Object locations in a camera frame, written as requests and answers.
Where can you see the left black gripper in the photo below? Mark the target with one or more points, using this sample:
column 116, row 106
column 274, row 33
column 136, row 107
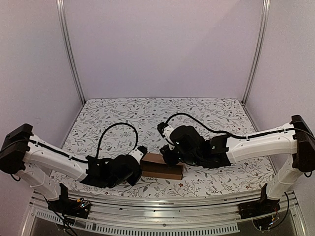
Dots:
column 134, row 181

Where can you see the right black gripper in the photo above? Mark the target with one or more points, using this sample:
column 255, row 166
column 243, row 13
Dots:
column 169, row 156

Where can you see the brown cardboard paper box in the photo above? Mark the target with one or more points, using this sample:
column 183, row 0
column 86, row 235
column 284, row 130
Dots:
column 153, row 165

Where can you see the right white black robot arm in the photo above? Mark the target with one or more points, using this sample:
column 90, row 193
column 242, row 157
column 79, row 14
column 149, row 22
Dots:
column 293, row 138

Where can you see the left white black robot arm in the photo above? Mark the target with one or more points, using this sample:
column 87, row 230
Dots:
column 24, row 154

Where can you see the floral patterned table mat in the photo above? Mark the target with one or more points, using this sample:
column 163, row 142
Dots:
column 109, row 127

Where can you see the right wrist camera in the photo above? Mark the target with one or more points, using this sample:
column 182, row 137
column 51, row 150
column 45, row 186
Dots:
column 165, row 131

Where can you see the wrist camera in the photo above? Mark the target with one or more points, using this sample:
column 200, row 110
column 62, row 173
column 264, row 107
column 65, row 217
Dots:
column 139, row 153
column 165, row 131

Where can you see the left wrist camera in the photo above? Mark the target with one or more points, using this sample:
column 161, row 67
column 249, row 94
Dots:
column 139, row 153

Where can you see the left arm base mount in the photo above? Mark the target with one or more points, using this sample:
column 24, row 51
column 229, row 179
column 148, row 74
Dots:
column 69, row 207

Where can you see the aluminium front rail frame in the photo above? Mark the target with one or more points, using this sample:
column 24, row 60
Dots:
column 126, row 216

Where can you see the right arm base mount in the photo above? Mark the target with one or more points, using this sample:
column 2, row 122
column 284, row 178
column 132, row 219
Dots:
column 257, row 208

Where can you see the right aluminium corner post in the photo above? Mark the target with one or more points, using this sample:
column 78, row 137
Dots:
column 258, row 50

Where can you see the aluminium corner post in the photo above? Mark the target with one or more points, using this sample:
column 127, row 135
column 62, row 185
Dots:
column 69, row 51
column 258, row 50

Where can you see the left aluminium corner post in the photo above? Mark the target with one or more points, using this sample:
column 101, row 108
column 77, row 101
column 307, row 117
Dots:
column 69, row 51

